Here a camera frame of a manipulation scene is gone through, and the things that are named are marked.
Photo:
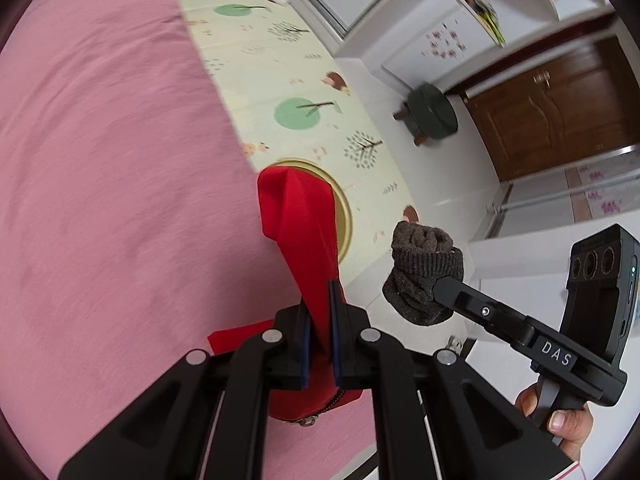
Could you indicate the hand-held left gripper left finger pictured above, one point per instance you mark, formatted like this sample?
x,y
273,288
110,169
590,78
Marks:
x,y
305,355

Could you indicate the brown wooden door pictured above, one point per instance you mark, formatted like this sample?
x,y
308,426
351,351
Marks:
x,y
550,110

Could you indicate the round dark green stool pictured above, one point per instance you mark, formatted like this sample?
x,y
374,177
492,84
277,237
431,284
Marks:
x,y
432,110

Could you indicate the glass door with floral film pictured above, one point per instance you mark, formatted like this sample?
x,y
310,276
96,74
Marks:
x,y
590,190

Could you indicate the colourful books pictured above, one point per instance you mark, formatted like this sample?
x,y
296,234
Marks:
x,y
487,12

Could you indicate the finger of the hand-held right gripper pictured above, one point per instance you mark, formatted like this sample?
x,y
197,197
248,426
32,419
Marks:
x,y
480,310

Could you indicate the bed with pink sheet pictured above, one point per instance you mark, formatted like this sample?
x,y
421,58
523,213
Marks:
x,y
100,160

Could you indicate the red cloth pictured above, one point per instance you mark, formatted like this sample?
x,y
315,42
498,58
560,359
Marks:
x,y
300,220

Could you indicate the person's right hand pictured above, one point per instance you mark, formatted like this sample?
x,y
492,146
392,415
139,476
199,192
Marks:
x,y
572,427

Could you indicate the grey knitted sock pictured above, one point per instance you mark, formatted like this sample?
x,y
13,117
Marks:
x,y
420,260

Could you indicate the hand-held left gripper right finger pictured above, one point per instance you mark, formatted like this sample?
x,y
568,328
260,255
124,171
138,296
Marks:
x,y
334,345

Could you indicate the white cabinet with flower stickers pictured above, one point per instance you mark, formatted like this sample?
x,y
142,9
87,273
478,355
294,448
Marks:
x,y
400,50

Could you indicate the cream tree-print play mat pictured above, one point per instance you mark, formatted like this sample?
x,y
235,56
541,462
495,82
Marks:
x,y
300,50

